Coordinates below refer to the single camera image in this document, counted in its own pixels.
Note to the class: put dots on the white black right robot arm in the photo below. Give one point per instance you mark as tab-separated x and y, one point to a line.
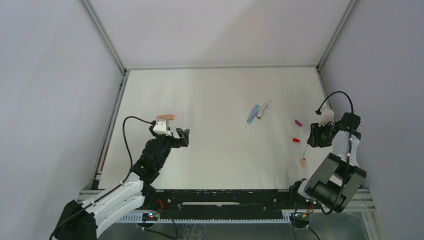
338	177

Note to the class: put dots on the white pen green tip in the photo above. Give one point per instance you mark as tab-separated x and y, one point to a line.
265	111

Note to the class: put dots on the orange translucent highlighter pen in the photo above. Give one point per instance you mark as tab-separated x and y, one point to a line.
169	117

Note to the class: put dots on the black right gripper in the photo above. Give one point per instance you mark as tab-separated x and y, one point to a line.
319	135

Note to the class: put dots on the thin white red pen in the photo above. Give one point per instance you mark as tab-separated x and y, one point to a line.
305	152

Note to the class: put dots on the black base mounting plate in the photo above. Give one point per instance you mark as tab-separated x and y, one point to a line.
227	205

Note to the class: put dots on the blue translucent highlighter pen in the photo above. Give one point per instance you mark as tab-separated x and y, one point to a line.
253	114

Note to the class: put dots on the purple pen cap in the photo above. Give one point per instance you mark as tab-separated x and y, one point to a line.
298	123

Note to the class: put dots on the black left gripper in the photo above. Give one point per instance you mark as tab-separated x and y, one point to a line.
177	138

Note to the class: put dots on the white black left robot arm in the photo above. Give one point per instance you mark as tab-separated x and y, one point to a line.
88	219

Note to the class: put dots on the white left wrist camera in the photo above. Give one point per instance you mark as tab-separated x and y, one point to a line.
161	127

